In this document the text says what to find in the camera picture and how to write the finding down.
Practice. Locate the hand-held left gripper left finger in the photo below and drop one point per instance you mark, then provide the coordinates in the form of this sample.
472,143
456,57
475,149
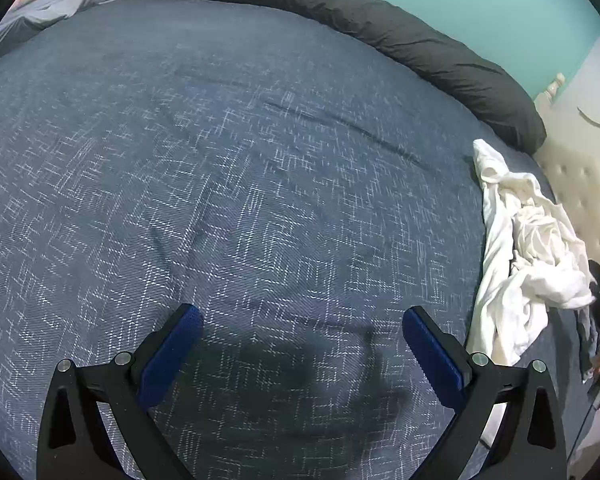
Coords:
172,355

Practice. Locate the dark grey rolled duvet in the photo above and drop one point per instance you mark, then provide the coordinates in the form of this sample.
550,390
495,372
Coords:
355,15

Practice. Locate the white shirt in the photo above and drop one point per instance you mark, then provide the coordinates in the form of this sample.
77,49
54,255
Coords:
525,260

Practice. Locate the light blue striped shirt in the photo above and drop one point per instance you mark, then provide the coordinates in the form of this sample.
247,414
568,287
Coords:
587,340

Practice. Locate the light grey sheet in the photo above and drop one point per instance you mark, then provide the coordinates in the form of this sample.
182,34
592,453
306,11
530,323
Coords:
45,10

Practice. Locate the cream tufted headboard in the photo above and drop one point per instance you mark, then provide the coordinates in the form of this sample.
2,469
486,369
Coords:
585,185

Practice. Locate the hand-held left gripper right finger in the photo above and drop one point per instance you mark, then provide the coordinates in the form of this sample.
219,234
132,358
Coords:
432,355

